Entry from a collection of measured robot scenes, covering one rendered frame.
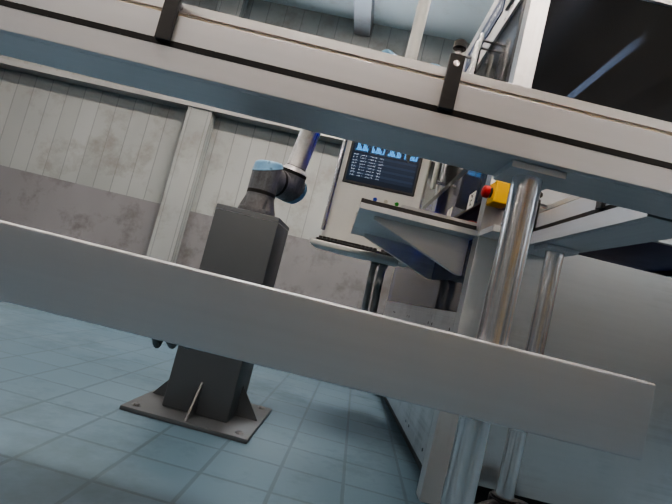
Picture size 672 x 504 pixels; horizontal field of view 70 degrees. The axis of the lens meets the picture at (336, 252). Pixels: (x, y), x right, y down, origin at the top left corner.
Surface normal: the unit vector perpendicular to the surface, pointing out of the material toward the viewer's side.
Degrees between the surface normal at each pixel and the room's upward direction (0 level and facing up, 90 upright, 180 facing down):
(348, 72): 90
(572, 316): 90
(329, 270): 90
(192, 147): 90
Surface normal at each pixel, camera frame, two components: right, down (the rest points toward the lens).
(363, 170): -0.11, -0.11
